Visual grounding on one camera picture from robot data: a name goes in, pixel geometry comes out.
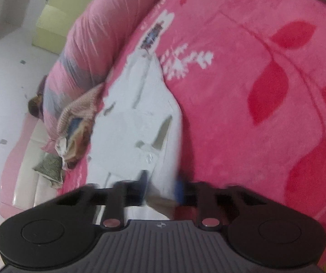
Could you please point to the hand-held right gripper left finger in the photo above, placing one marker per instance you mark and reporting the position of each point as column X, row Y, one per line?
column 143, row 183

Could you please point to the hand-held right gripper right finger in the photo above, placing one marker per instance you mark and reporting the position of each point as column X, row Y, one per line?
column 179, row 189

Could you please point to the white button shirt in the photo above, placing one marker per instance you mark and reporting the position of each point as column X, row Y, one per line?
column 128, row 119

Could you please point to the cream cloth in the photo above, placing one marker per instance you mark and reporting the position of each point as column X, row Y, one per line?
column 72, row 150

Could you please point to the blue cloth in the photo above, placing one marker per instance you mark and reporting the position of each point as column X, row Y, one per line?
column 75, row 125

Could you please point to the pink floral blanket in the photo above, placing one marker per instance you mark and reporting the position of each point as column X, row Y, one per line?
column 236, row 119

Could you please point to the green patterned pillow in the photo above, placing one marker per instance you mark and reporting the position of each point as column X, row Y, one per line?
column 49, row 167

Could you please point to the beige knitted cloth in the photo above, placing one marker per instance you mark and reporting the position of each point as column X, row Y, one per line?
column 80, row 102

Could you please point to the pink and white bed headboard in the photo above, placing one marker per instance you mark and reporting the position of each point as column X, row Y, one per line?
column 29, row 187

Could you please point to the brown plush toy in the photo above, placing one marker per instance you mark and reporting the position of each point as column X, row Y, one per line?
column 35, row 105

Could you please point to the pink and grey quilt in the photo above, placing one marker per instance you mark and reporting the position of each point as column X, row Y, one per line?
column 89, row 42

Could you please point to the yellow-green cabinet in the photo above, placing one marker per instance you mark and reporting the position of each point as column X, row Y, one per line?
column 54, row 25

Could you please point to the wall outlet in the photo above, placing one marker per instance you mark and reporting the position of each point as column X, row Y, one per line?
column 23, row 61

